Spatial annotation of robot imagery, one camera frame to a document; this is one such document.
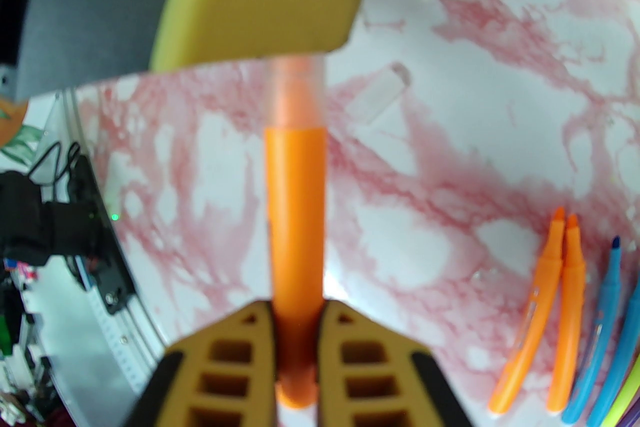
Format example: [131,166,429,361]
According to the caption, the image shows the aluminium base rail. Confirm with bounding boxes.
[52,87,171,365]

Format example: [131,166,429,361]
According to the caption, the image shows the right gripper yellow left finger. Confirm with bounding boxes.
[122,299,279,427]

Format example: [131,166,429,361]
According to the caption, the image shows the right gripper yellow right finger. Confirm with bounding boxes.
[316,299,474,427]

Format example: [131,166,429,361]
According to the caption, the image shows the clear plastic pen cap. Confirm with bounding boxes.
[356,61,412,128]
[269,56,328,131]

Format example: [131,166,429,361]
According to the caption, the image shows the blue marker pen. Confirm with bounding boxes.
[586,275,640,427]
[561,236,624,424]

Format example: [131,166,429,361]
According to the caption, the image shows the yellow marker pen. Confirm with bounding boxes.
[605,355,640,427]

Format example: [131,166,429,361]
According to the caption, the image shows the perforated metal strip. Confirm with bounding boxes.
[75,265,156,395]

